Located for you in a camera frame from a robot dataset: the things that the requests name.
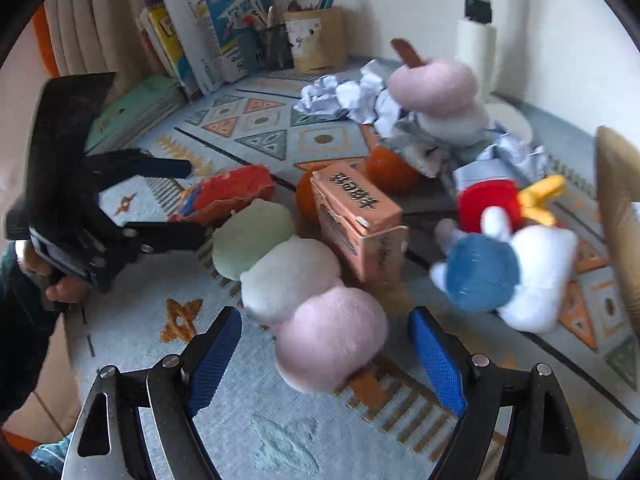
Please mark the orange small carton box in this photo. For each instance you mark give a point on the orange small carton box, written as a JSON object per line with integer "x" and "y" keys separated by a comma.
{"x": 361, "y": 222}

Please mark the orange tangerine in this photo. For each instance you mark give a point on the orange tangerine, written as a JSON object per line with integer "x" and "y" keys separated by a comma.
{"x": 389, "y": 172}
{"x": 304, "y": 197}

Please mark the blue cover book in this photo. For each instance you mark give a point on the blue cover book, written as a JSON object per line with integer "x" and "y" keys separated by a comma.
{"x": 232, "y": 31}

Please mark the green flat book stack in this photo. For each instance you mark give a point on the green flat book stack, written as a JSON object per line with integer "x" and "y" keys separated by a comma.
{"x": 134, "y": 114}

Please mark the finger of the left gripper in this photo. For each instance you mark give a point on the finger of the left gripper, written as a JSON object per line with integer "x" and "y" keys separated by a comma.
{"x": 111, "y": 168}
{"x": 160, "y": 239}

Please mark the three-ball plush dango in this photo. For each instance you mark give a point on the three-ball plush dango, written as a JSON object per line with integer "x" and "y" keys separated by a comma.
{"x": 325, "y": 331}

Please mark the row of upright books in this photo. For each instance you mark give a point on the row of upright books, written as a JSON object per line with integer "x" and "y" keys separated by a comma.
{"x": 153, "y": 49}

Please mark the red fish plush pouch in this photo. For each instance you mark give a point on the red fish plush pouch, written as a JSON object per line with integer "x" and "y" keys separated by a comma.
{"x": 215, "y": 199}

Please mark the black mesh pen cup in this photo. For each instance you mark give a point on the black mesh pen cup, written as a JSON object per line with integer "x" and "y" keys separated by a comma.
{"x": 277, "y": 49}

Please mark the brown ribbed bowl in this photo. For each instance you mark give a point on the brown ribbed bowl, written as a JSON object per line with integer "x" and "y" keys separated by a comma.
{"x": 617, "y": 173}

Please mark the orange tangerine back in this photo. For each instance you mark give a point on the orange tangerine back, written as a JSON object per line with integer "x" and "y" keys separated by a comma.
{"x": 389, "y": 172}

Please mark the pink white plush stack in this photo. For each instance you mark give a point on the pink white plush stack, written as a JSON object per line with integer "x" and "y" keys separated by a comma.
{"x": 443, "y": 92}

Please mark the person's left forearm sleeve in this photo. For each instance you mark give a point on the person's left forearm sleeve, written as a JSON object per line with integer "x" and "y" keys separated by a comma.
{"x": 26, "y": 329}

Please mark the yellow book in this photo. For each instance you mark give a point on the yellow book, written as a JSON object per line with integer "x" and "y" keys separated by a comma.
{"x": 166, "y": 33}

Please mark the beige curtain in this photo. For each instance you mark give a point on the beige curtain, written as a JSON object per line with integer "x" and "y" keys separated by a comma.
{"x": 95, "y": 36}

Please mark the white desk lamp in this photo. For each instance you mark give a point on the white desk lamp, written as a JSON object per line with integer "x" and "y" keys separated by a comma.
{"x": 477, "y": 48}

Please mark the orange tangerine front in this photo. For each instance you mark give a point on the orange tangerine front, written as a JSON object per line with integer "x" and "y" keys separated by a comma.
{"x": 304, "y": 197}

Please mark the white blue duck plush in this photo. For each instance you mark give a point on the white blue duck plush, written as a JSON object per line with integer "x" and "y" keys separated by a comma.
{"x": 506, "y": 253}

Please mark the patterned woven table mat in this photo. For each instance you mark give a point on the patterned woven table mat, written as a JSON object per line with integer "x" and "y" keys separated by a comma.
{"x": 258, "y": 426}

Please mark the paper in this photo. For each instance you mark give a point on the paper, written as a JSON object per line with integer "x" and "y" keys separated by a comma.
{"x": 365, "y": 99}
{"x": 496, "y": 154}

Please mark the brown paper pen holder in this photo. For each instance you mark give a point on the brown paper pen holder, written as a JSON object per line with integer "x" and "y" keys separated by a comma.
{"x": 317, "y": 40}

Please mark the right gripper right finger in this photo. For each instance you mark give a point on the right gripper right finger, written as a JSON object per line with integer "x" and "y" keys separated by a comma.
{"x": 542, "y": 441}

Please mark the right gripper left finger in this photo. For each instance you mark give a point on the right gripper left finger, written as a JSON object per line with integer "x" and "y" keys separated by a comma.
{"x": 108, "y": 440}

